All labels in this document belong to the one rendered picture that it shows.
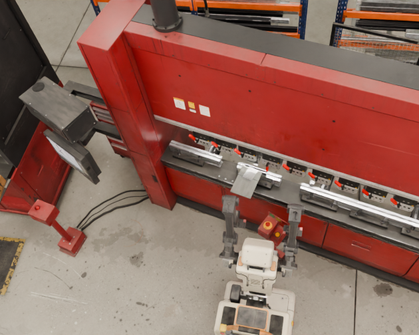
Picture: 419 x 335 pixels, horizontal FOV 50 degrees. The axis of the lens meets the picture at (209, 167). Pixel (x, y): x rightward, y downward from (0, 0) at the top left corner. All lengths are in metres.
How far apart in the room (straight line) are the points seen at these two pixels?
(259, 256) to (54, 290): 2.45
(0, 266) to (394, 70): 4.14
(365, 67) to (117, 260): 3.10
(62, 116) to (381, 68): 2.05
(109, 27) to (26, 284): 2.87
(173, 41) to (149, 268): 2.47
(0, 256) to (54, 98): 2.36
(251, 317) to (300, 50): 1.88
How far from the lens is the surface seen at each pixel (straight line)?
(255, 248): 3.07
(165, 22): 2.98
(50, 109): 3.32
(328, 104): 2.81
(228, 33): 2.93
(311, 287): 4.46
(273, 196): 3.82
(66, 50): 6.79
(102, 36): 3.12
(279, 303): 4.11
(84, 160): 3.43
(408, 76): 2.76
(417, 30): 4.88
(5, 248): 5.27
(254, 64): 2.74
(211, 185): 4.08
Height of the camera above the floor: 4.24
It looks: 58 degrees down
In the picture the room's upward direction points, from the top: 11 degrees counter-clockwise
